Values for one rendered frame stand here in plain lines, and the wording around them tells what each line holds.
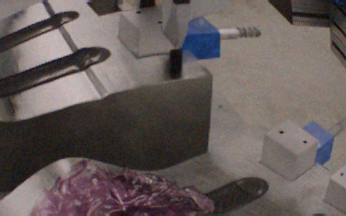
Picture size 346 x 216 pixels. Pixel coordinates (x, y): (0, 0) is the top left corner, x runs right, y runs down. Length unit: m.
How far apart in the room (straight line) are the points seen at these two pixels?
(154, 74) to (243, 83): 1.90
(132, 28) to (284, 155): 0.19
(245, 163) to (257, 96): 1.89
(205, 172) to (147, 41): 0.13
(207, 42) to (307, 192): 0.21
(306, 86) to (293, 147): 2.01
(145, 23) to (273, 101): 1.82
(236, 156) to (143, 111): 0.08
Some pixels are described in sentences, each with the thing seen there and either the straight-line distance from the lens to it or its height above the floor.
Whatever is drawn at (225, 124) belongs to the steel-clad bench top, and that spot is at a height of 0.80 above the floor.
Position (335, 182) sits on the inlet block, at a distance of 0.87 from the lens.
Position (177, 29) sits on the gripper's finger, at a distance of 1.00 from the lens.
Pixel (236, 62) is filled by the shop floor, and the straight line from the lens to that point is 2.98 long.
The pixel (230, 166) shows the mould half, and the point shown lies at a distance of 0.95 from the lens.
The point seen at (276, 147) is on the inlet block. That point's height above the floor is 0.88.
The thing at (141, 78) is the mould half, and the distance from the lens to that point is 0.98.
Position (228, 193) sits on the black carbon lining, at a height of 0.85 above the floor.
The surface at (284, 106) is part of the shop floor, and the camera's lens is 2.81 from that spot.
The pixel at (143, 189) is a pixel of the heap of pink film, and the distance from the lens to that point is 0.81.
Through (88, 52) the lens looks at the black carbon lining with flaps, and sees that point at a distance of 1.04.
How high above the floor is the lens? 1.35
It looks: 29 degrees down
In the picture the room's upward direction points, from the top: 3 degrees clockwise
